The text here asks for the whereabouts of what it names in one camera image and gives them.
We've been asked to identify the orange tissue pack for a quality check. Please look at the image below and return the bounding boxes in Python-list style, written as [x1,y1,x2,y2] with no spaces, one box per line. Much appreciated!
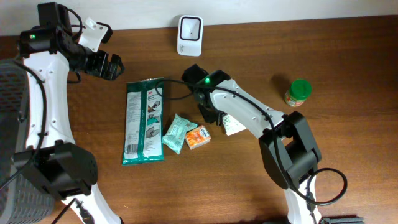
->
[185,126,211,150]

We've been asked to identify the green lid jar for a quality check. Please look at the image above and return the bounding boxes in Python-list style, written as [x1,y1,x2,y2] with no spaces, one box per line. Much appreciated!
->
[284,79,312,107]

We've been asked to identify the green wipes package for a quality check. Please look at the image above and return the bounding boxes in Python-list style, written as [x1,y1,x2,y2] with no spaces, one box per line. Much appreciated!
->
[122,78,164,166]

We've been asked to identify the white long snack pouch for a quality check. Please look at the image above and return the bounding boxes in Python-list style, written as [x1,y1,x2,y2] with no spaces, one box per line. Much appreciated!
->
[222,114,246,136]

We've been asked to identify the white barcode scanner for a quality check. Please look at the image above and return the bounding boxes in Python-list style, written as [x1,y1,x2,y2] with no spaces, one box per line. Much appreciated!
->
[177,15,204,57]

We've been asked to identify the grey plastic basket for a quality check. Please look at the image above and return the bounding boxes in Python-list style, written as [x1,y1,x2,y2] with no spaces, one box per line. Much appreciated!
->
[1,59,54,223]

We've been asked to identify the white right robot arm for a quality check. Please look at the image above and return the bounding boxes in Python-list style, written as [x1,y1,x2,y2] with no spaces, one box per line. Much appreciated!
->
[182,65,322,223]

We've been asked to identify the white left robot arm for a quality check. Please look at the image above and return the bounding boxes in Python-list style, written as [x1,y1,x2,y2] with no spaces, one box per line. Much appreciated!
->
[12,2,124,223]

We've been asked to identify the teal tissue pack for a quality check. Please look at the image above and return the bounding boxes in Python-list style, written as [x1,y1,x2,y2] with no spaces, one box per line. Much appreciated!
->
[162,114,198,154]

